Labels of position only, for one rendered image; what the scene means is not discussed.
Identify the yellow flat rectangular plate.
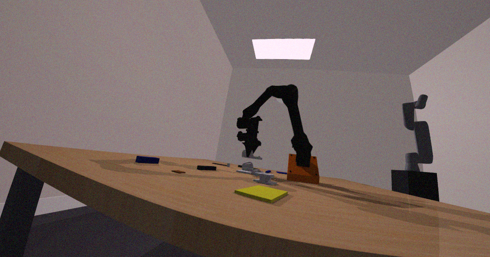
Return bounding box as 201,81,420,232
235,185,288,203

